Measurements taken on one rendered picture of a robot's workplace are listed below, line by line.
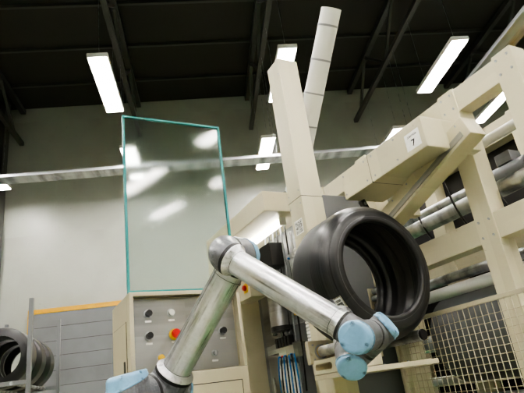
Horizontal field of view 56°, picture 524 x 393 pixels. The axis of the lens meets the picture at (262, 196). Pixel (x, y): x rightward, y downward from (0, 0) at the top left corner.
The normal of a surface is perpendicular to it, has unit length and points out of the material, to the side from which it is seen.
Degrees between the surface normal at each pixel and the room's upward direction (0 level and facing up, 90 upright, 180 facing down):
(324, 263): 86
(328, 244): 73
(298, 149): 90
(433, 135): 90
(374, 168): 90
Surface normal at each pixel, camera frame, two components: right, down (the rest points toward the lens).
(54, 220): 0.09, -0.38
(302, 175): 0.44, -0.39
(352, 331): -0.46, -0.15
